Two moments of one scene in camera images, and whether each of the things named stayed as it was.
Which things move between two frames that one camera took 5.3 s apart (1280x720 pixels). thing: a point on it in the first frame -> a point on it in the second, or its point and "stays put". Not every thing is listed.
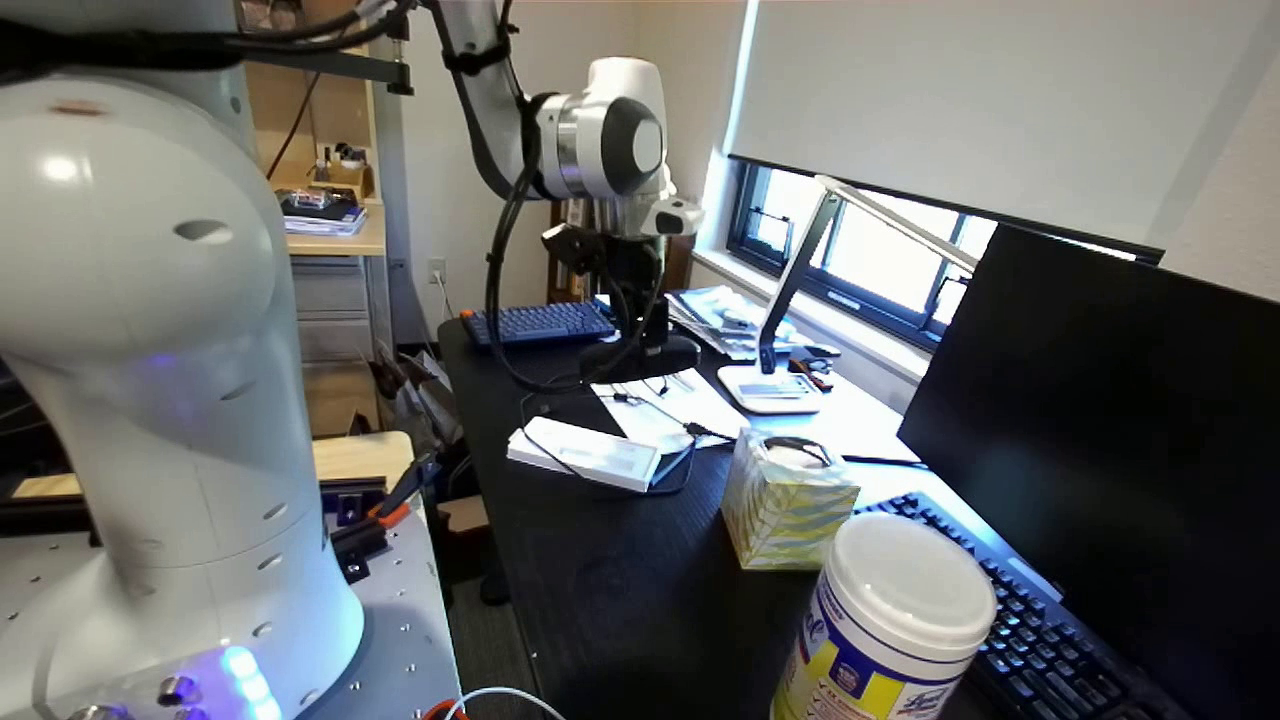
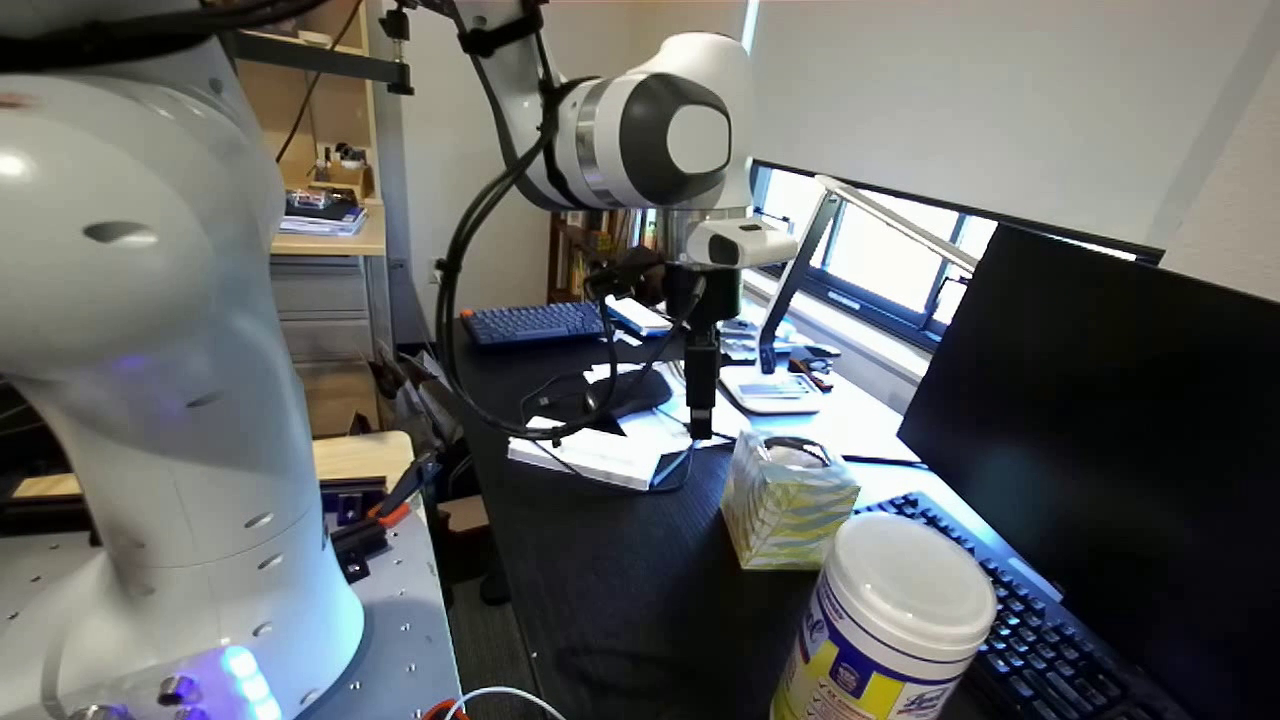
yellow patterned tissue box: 783,502 stays put
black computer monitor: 1113,418 stays put
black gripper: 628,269 -> 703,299
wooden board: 346,458 stays put
